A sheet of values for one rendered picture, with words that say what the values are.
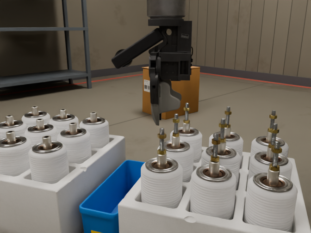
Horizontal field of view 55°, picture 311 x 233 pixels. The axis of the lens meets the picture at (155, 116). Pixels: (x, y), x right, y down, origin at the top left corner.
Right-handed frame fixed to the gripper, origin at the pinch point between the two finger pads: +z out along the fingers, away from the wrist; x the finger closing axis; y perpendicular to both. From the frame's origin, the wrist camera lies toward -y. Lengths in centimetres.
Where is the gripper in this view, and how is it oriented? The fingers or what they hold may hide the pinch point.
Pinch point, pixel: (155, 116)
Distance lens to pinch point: 64.2
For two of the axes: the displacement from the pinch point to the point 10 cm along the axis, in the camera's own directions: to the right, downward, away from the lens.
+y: 9.9, 0.4, -1.2
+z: 0.0, 9.6, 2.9
